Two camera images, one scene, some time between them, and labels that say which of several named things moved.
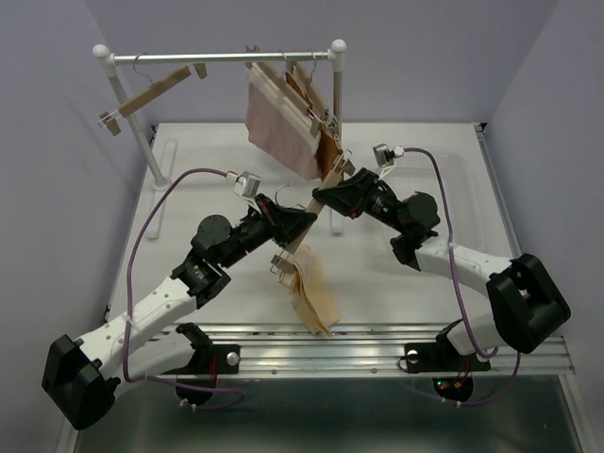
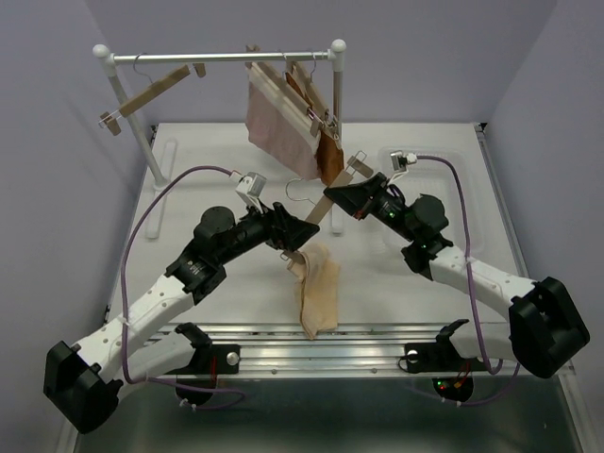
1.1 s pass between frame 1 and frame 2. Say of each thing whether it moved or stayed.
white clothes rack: stayed
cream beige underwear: moved
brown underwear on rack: stayed
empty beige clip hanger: stayed
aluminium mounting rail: stayed
